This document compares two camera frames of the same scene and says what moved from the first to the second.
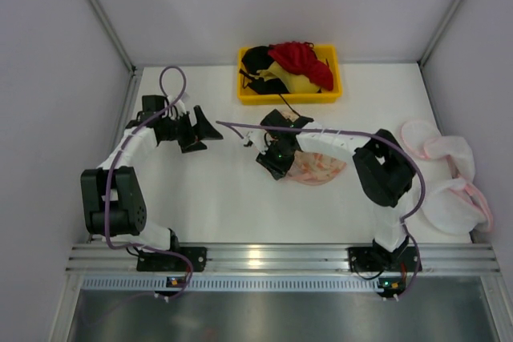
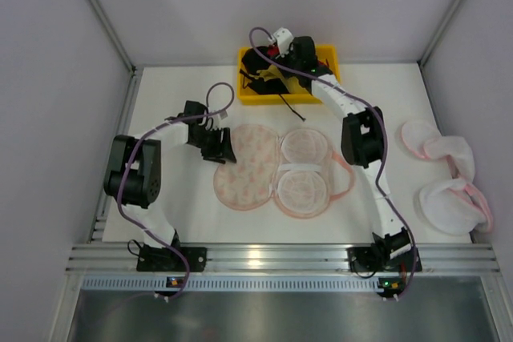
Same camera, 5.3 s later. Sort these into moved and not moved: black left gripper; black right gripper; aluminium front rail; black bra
Moved: black left gripper; black right gripper
Not moved: aluminium front rail; black bra
